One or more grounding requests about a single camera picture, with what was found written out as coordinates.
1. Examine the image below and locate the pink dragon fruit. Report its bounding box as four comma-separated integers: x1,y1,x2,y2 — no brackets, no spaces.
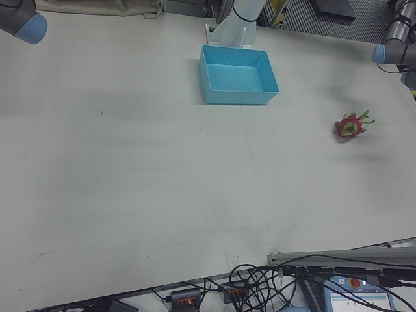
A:
333,110,376,140

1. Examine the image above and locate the light blue plastic bin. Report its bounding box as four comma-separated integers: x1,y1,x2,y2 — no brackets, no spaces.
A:
198,44,280,106

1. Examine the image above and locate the white stand base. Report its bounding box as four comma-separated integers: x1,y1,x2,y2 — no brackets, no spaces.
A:
203,0,267,50

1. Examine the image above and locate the grey box with orange switches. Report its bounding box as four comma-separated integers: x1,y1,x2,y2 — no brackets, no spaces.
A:
170,287,203,309
221,281,252,305

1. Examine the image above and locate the black ribbed floor mat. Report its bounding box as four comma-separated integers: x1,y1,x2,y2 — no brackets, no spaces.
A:
259,0,393,44

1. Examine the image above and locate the beige cloth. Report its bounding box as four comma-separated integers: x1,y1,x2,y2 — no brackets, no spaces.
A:
34,0,163,20

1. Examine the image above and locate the black flat tray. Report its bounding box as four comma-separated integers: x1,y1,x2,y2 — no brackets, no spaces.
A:
310,0,357,24

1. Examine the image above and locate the robot teach pendant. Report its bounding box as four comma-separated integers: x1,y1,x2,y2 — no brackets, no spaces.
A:
321,274,399,312

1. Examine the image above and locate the black cable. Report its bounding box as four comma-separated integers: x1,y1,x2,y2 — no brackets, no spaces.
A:
228,262,298,310
150,287,174,302
279,242,416,270

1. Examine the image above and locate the yellow black bracket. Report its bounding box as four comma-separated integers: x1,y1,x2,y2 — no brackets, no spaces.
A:
270,0,291,29

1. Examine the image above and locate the aluminium profile rail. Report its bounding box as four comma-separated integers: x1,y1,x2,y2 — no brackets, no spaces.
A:
266,239,416,271

